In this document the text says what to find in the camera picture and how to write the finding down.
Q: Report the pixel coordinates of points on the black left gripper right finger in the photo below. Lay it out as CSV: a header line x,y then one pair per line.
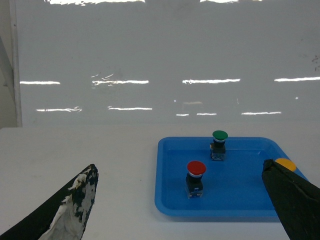
x,y
296,201

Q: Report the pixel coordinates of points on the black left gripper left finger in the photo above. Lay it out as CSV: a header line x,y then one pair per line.
x,y
64,215

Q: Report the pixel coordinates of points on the yellow mushroom push button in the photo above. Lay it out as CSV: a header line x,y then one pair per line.
x,y
287,163

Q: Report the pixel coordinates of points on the red mushroom push button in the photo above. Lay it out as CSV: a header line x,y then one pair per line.
x,y
193,180

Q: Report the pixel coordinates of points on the blue plastic tray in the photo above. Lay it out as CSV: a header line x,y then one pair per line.
x,y
233,189

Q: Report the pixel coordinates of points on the green mushroom push button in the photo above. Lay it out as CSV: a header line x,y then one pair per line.
x,y
217,147

